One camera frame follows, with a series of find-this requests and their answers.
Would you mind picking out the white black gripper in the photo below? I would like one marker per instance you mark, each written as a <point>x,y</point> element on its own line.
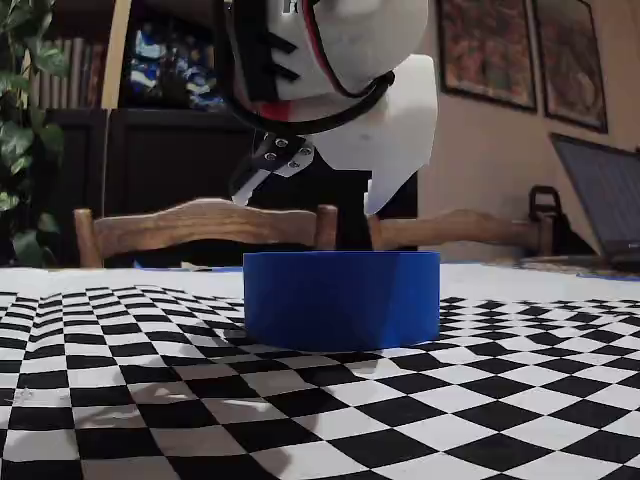
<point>387,132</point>

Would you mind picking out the blue round box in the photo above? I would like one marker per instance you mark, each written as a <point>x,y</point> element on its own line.
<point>340,300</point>

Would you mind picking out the wooden chair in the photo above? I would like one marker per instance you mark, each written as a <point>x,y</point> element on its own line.
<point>200,225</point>
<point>475,227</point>

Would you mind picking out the dark wooden cabinet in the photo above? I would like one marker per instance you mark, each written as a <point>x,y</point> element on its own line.
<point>175,160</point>

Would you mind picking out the blue tape strip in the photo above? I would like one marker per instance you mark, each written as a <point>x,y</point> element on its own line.
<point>190,269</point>

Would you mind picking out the light wooden bookshelf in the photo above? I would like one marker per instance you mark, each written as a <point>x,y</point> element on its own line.
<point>114,60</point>

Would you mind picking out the black white checkered cloth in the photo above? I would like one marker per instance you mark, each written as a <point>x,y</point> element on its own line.
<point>350,415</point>

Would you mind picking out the dark open laptop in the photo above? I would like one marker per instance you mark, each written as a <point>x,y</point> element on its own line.
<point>605,200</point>

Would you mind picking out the row of old books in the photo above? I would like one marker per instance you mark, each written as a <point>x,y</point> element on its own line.
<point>75,75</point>

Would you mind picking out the green leafy pothos plant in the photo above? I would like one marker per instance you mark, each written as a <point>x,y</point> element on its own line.
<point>20,135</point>

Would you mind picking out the framed wall picture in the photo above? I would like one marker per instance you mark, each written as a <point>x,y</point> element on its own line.
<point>485,50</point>
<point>570,65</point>

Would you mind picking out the blue painting in dark frame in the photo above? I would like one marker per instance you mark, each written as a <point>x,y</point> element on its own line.
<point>160,70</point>

